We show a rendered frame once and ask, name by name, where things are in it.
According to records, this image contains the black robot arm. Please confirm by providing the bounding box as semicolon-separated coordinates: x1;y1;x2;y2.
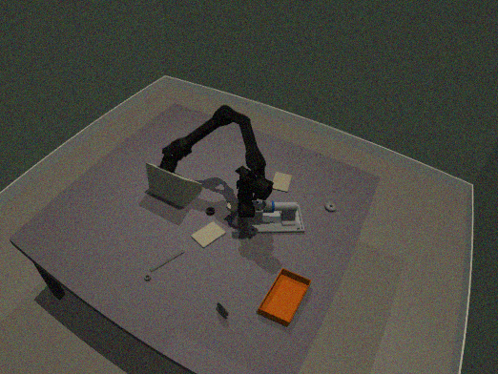
156;104;274;200

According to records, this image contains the orange shallow tray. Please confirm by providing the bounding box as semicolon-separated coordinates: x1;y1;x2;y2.
257;268;311;326

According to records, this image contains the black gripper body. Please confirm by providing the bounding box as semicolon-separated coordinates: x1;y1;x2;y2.
237;180;255;218

